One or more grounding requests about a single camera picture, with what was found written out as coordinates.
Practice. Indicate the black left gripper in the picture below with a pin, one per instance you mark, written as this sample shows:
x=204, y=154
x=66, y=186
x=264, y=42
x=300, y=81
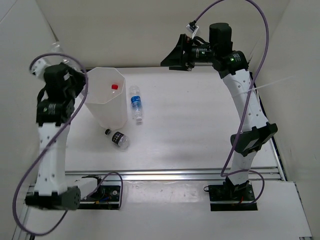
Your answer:
x=77, y=78

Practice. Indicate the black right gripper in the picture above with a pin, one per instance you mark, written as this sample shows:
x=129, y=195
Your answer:
x=175, y=59

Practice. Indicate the red label plastic bottle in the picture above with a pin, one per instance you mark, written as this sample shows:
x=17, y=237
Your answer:
x=115, y=88

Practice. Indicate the black label plastic bottle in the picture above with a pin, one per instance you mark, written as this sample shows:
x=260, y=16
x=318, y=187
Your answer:
x=118, y=138

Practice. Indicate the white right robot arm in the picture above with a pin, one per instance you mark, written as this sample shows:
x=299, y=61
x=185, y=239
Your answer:
x=233, y=68

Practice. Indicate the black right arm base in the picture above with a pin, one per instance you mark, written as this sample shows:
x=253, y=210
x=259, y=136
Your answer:
x=222, y=201

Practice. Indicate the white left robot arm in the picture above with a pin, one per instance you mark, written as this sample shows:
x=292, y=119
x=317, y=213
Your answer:
x=54, y=109

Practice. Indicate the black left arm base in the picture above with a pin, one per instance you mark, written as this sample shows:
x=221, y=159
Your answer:
x=107, y=195

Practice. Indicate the white octagonal plastic bin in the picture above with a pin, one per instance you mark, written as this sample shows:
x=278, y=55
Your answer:
x=109, y=109

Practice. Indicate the blue label plastic bottle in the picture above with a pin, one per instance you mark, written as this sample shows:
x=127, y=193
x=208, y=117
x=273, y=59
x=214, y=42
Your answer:
x=136, y=104

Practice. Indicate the white cable tie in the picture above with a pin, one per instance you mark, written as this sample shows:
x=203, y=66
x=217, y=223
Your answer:
x=271, y=83

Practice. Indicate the aluminium front frame rail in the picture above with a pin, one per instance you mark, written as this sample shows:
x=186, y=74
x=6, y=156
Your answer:
x=152, y=184

